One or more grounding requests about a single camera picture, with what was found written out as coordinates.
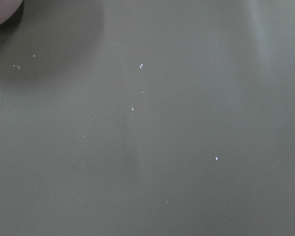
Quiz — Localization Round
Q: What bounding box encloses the pink bowl with ice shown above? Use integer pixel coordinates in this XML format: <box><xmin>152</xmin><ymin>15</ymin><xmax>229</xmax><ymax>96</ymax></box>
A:
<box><xmin>0</xmin><ymin>0</ymin><xmax>23</xmax><ymax>25</ymax></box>

